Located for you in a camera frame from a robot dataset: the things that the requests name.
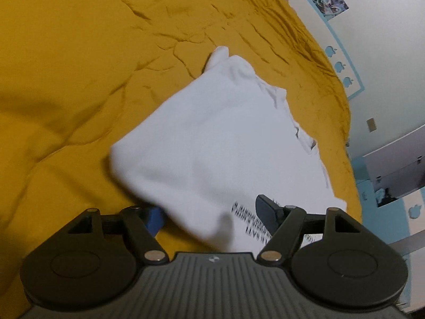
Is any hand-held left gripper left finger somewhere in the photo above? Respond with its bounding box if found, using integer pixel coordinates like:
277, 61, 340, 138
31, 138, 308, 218
68, 206, 168, 263

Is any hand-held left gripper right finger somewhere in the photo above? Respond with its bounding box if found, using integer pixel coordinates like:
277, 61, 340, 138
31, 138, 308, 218
256, 194, 361, 262

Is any white printed sweatshirt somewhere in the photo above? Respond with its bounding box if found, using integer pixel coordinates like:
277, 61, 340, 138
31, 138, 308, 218
109, 46, 347, 253

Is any blue drawer unit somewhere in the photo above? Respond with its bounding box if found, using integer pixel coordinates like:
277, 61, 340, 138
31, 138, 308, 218
351, 158, 379, 221

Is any white and blue wardrobe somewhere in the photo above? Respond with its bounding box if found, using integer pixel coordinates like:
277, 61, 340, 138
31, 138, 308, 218
352, 129, 425, 260

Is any yellow quilt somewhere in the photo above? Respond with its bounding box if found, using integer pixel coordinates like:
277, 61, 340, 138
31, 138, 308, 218
0, 0, 364, 309

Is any white headboard with apple decals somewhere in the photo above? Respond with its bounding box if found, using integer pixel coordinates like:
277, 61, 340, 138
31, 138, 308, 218
252, 0, 365, 100

